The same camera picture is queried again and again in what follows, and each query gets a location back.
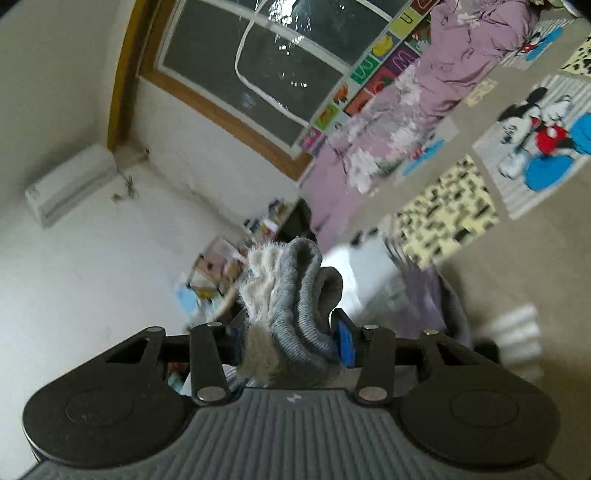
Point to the white air conditioner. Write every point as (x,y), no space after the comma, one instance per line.
(69,184)

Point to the lilac quilt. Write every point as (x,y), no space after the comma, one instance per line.
(415,92)

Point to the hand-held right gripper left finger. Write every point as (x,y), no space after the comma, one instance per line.
(207,364)

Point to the grey ribbed knit garment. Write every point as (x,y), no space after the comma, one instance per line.
(300,318)

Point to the wooden framed window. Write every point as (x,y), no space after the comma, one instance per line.
(221,60)

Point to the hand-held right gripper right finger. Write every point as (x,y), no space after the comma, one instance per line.
(346,344)

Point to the lavender garment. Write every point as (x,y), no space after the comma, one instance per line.
(425,304)

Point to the cluttered book shelf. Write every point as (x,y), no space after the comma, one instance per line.
(231,263)

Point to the white pillow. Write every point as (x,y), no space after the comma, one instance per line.
(367,272)

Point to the colourful alphabet wall mat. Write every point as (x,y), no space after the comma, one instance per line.
(369,74)

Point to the white striped cloth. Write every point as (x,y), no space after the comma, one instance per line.
(512,337)

